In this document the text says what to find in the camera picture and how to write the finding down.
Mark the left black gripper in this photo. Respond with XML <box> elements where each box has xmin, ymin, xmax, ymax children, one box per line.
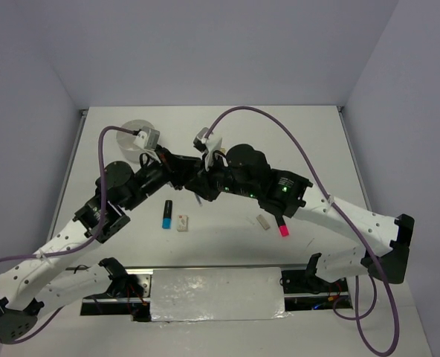
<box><xmin>124</xmin><ymin>144</ymin><xmax>196</xmax><ymax>211</ymax></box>

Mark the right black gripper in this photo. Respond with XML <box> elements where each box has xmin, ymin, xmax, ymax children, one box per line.
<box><xmin>185</xmin><ymin>151</ymin><xmax>258</xmax><ymax>202</ymax></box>

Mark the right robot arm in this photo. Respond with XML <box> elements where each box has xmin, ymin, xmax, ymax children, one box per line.
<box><xmin>185</xmin><ymin>144</ymin><xmax>415</xmax><ymax>291</ymax></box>

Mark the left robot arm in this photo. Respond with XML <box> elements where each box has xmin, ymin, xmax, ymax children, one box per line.
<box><xmin>0</xmin><ymin>147</ymin><xmax>202</xmax><ymax>344</ymax></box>

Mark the black blue highlighter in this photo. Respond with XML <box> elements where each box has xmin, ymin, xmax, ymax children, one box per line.
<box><xmin>162</xmin><ymin>200</ymin><xmax>173</xmax><ymax>229</ymax></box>

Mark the white round divided container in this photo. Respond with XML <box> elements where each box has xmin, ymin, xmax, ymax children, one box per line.
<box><xmin>116</xmin><ymin>119</ymin><xmax>155</xmax><ymax>164</ymax></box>

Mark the grey white eraser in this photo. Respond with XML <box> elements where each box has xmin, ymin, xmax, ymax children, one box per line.
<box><xmin>256</xmin><ymin>214</ymin><xmax>271</xmax><ymax>231</ymax></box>

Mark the black pink highlighter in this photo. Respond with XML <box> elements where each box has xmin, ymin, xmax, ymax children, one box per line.
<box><xmin>275</xmin><ymin>216</ymin><xmax>289</xmax><ymax>237</ymax></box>

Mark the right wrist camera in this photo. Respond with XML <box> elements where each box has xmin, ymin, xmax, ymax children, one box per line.
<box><xmin>193</xmin><ymin>127</ymin><xmax>222</xmax><ymax>172</ymax></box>

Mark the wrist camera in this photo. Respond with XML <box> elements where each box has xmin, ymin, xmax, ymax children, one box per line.
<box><xmin>193</xmin><ymin>127</ymin><xmax>222</xmax><ymax>172</ymax></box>
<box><xmin>134</xmin><ymin>126</ymin><xmax>160</xmax><ymax>157</ymax></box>

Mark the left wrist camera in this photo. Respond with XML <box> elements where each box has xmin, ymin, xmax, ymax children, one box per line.
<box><xmin>134</xmin><ymin>126</ymin><xmax>160</xmax><ymax>157</ymax></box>

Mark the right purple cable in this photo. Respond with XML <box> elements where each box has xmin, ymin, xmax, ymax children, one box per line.
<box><xmin>207</xmin><ymin>106</ymin><xmax>398</xmax><ymax>355</ymax></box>

